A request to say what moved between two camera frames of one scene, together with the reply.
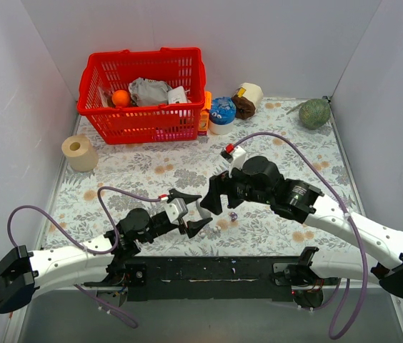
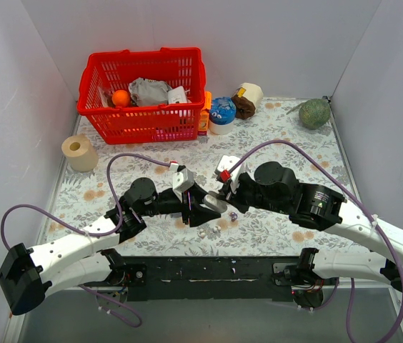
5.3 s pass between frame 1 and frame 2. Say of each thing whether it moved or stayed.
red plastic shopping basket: stayed
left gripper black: moved
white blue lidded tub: stayed
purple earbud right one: stayed
